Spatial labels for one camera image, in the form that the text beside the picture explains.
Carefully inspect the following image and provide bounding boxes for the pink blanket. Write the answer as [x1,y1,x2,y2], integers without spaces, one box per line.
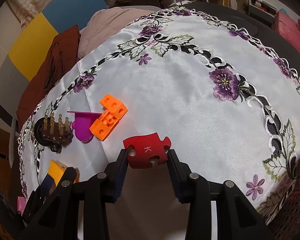
[78,5,160,59]

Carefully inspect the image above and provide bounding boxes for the pink shallow tray box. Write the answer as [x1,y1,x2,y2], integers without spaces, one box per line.
[17,197,26,215]

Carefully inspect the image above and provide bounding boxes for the red puzzle piece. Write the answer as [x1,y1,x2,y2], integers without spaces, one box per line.
[123,133,172,169]

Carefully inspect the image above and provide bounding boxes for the orange linked cube blocks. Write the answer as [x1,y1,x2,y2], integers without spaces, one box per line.
[89,94,128,141]

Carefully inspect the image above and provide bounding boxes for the grey yellow blue chair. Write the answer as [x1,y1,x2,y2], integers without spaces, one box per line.
[0,0,108,119]

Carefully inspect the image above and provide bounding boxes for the dark brown peg comb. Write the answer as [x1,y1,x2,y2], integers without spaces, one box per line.
[34,113,73,154]

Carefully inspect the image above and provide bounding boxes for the rust red jacket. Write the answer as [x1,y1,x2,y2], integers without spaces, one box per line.
[16,25,81,129]

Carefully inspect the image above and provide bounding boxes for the magenta plastic funnel cup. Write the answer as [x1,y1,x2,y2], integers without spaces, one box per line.
[68,111,101,143]

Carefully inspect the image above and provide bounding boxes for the wooden panel cabinet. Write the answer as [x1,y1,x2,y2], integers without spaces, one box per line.
[0,128,22,207]

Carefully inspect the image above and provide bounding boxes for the white floral embroidered tablecloth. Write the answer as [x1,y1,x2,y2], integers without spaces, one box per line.
[17,6,300,227]

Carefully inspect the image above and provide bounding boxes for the dark pink cushion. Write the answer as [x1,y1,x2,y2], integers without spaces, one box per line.
[272,11,300,53]

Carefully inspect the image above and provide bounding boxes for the orange comb-like plastic piece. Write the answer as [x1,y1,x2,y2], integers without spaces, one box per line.
[47,160,68,185]

